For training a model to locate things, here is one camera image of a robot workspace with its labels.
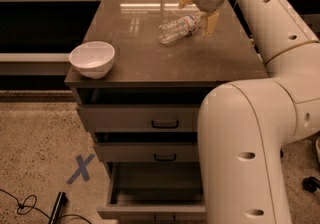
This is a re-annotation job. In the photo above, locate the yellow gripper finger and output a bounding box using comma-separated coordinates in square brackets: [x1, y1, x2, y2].
[178, 0, 194, 9]
[201, 11, 219, 39]

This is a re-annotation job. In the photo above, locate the clear plastic water bottle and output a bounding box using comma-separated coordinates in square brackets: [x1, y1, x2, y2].
[158, 14, 201, 44]

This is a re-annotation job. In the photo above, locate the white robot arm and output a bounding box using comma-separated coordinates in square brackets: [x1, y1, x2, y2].
[180, 0, 320, 224]

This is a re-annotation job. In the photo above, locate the grey drawer cabinet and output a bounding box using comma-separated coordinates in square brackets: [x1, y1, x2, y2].
[64, 0, 269, 224]

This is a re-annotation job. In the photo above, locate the top grey drawer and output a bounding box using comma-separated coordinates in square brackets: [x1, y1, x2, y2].
[77, 87, 210, 133]

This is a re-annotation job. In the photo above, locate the grey drawer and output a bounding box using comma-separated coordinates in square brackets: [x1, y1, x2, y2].
[77, 87, 210, 133]
[94, 132, 198, 162]
[97, 162, 206, 222]

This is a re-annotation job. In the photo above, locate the middle grey drawer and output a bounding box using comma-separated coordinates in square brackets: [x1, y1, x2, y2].
[94, 132, 198, 162]

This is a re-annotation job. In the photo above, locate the bottom grey drawer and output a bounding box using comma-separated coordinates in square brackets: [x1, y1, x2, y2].
[97, 162, 206, 222]

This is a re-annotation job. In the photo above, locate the white bowl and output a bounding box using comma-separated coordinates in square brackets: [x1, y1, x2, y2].
[69, 41, 115, 79]

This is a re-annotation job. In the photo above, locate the shoe at right edge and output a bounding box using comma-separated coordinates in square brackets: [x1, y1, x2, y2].
[315, 137, 320, 165]

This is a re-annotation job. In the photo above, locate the black caster wheel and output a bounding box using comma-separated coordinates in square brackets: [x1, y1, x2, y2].
[302, 176, 320, 193]

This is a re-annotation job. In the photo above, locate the blue tape cross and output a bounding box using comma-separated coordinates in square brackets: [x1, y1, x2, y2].
[67, 153, 95, 185]

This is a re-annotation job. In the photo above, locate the black bar device on floor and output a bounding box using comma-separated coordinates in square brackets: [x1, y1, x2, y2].
[48, 192, 68, 224]

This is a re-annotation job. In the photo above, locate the black floor cable left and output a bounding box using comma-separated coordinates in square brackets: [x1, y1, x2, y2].
[0, 187, 93, 224]

